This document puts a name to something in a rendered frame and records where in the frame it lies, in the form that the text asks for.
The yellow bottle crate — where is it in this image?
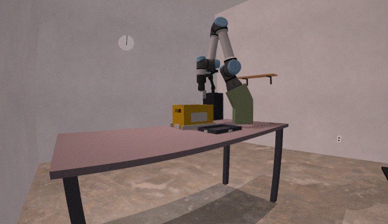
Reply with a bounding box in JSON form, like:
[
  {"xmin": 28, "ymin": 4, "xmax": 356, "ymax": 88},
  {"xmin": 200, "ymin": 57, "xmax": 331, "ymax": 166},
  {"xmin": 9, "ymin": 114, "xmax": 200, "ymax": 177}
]
[{"xmin": 172, "ymin": 105, "xmax": 213, "ymax": 129}]

